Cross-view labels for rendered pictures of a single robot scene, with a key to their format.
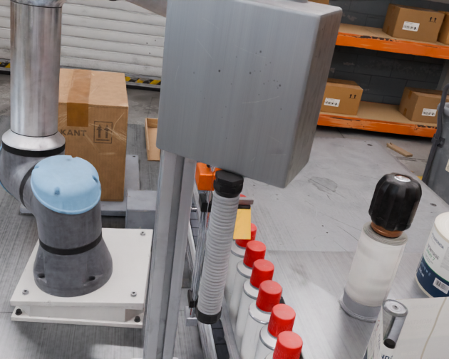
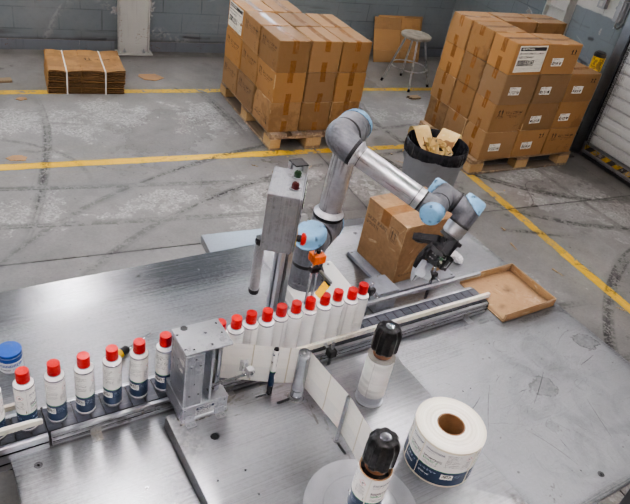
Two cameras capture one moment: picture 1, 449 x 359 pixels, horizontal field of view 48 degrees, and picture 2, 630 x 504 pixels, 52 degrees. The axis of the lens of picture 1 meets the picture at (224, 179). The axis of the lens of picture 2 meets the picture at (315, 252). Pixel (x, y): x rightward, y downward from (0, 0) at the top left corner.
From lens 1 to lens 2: 175 cm
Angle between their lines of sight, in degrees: 57
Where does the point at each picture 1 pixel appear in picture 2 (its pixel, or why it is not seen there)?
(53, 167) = (310, 225)
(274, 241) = (422, 362)
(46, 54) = (335, 176)
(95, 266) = (302, 279)
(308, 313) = (343, 372)
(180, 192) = not seen: hidden behind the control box
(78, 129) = (384, 226)
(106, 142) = (393, 242)
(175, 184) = not seen: hidden behind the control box
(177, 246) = (276, 268)
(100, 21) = not seen: outside the picture
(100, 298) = (293, 293)
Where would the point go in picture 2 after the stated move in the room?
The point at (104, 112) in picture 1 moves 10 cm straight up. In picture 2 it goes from (396, 224) to (403, 202)
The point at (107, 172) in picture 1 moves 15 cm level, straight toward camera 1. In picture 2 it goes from (389, 260) to (359, 268)
